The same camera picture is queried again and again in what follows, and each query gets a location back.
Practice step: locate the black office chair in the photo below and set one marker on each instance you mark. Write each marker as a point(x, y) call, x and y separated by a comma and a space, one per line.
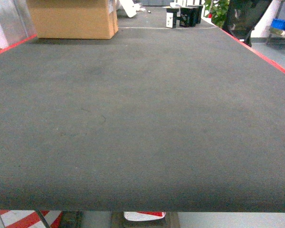
point(242, 16)

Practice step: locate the red metal table frame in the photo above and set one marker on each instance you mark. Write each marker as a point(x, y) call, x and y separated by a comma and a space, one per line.
point(263, 55)

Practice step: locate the cardboard box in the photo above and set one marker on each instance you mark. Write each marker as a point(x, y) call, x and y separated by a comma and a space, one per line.
point(74, 19)

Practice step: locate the red white traffic cone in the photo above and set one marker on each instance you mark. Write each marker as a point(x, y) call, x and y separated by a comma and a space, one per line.
point(145, 220)

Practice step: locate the green potted plant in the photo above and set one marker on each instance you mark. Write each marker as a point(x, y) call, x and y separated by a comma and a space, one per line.
point(216, 11)

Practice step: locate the dark grey table mat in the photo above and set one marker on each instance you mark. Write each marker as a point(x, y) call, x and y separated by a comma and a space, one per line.
point(154, 119)

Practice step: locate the stainless steel shelf rack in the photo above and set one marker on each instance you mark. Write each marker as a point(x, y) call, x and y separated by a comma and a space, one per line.
point(276, 28)

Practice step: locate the black white small boxes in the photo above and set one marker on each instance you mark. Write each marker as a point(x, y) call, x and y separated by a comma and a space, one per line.
point(188, 16)

